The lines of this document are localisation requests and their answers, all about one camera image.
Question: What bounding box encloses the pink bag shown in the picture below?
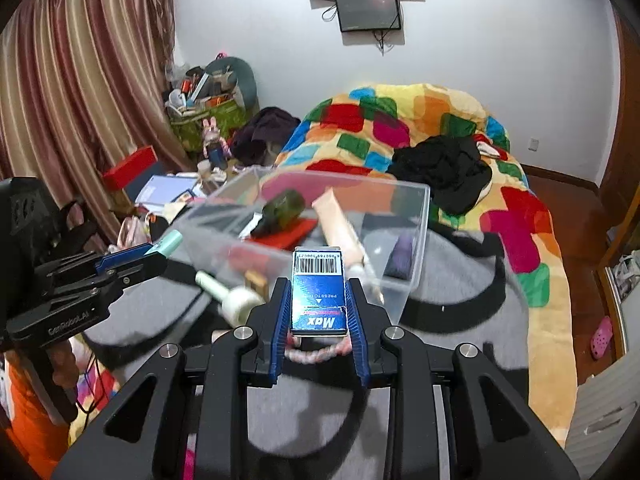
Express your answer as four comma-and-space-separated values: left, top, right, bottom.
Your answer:
117, 214, 152, 252

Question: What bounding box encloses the small yellow eraser box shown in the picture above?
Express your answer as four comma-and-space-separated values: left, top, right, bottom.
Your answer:
243, 268, 271, 297

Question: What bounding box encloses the grey green neck pillow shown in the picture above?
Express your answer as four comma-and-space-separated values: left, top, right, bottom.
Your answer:
204, 56, 259, 109

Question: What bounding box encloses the striped brown curtain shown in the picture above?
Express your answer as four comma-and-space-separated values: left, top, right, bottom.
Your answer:
0, 0, 197, 243

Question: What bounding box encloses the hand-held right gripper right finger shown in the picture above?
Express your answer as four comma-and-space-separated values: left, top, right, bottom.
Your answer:
345, 277, 581, 480

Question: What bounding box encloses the white capped pale green bottle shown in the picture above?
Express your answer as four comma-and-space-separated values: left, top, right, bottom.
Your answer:
194, 269, 265, 325

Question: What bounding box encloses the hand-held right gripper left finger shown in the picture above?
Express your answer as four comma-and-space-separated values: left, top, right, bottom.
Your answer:
50, 277, 293, 480

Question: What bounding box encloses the clear plastic storage box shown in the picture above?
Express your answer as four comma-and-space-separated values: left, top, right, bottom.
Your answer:
167, 167, 432, 327

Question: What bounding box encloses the large beige cosmetic tube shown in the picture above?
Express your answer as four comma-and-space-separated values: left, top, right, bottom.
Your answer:
312, 188, 374, 274

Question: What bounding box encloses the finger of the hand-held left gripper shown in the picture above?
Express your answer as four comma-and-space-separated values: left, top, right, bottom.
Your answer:
40, 252, 169, 312
35, 243, 154, 287

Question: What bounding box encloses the pink slipper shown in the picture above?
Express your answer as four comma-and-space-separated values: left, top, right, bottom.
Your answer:
589, 315, 614, 360

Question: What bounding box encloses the grey black blanket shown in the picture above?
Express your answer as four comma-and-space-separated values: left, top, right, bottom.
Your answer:
80, 200, 532, 480

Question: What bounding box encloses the white sliding wardrobe door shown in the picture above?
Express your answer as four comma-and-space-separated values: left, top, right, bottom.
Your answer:
564, 345, 640, 452

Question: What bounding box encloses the small black wall monitor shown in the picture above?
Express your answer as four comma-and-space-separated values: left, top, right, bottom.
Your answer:
334, 0, 403, 32

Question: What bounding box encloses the blue book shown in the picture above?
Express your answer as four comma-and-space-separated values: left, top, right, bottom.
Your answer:
134, 174, 199, 206

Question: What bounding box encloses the red foil pouch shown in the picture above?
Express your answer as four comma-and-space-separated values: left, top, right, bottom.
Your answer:
225, 217, 322, 274

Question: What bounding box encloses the pink rabbit doll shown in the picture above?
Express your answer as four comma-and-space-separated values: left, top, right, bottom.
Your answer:
201, 116, 231, 166

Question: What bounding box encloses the red box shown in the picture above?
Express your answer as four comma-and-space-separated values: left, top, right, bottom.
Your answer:
102, 145, 158, 191

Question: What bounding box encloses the small dark bottle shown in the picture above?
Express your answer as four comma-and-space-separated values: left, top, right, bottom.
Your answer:
249, 189, 307, 239

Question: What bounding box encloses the black clothes pile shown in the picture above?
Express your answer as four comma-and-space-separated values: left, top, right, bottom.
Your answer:
387, 135, 494, 216

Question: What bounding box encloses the green bag of clutter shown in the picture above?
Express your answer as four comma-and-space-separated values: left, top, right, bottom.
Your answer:
166, 75, 247, 154

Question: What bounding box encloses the small blue staple box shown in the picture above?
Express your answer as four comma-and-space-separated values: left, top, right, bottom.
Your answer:
290, 246, 349, 337

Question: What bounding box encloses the colourful patchwork quilt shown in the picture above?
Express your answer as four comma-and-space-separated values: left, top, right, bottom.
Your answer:
274, 82, 574, 448

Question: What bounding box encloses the teal squeeze tube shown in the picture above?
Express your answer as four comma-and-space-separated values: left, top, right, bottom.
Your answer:
152, 229, 185, 260

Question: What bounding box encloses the pink braided cord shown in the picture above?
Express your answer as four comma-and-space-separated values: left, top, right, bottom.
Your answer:
284, 341, 352, 365

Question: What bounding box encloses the dark maroon clothes pile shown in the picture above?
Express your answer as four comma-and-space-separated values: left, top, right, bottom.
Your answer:
229, 106, 301, 166

